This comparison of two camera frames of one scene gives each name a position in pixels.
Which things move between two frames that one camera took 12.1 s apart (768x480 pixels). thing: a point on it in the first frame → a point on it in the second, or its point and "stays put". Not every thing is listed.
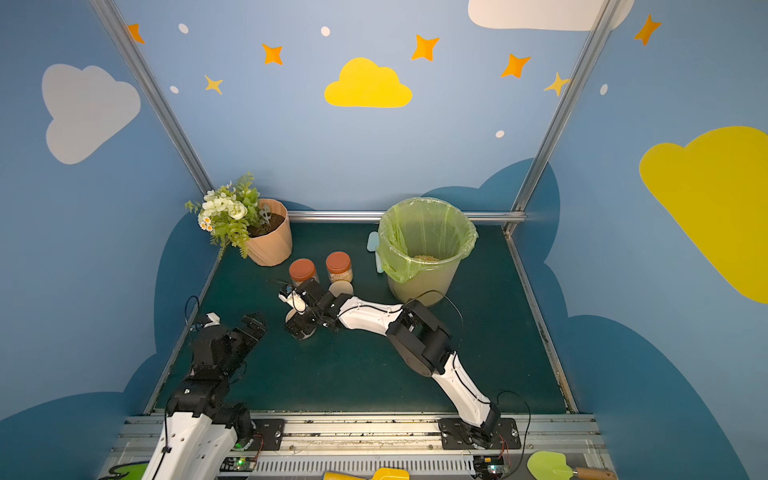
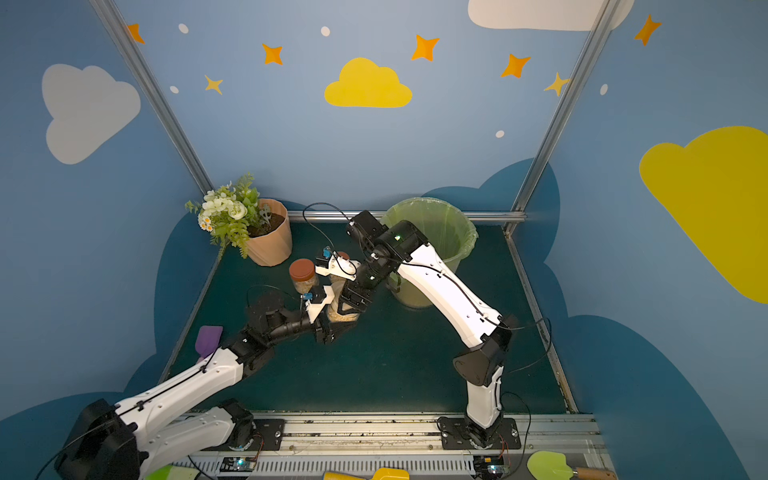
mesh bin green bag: [420, 244] stays put
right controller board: [490, 466] stays put
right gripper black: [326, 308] → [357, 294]
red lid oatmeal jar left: [302, 271] stays put
